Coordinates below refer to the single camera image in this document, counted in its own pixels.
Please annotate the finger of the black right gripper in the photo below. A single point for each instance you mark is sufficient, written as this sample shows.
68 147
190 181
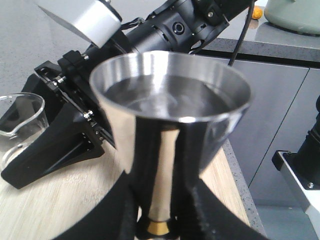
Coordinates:
19 108
69 139

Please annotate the small orange fruit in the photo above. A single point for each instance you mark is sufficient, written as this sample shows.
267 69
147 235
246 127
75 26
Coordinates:
257 13

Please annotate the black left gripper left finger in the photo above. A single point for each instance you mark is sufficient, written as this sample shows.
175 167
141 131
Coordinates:
123 213

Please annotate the wooden cutting board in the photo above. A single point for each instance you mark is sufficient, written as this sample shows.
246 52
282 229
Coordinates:
47 207

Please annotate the black and white camera stand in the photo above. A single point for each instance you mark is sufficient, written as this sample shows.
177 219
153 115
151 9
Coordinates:
301 171

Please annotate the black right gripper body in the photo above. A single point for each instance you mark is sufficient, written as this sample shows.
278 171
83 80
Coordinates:
69 79

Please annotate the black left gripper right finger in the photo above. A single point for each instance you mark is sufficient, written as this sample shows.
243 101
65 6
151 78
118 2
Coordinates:
200 214

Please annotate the small glass beaker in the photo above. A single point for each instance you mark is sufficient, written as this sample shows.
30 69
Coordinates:
14 142

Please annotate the steel double jigger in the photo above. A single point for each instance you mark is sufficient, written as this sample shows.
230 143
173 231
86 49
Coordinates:
169 88

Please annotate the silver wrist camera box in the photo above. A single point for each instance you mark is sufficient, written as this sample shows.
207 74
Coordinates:
96 21

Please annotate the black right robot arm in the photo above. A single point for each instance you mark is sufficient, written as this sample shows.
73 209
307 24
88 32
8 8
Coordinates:
184 26

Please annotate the pale green pot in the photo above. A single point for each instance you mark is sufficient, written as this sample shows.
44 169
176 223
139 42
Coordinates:
301 16

